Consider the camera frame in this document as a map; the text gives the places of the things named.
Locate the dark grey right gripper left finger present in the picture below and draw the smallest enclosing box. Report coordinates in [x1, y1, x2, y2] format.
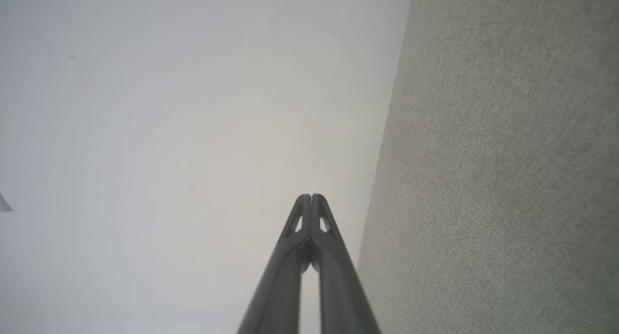
[237, 194, 313, 334]

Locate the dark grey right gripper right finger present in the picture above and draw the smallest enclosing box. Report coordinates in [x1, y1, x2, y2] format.
[312, 194, 382, 334]

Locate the grey fabric sofa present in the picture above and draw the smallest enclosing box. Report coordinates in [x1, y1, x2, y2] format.
[357, 0, 619, 334]

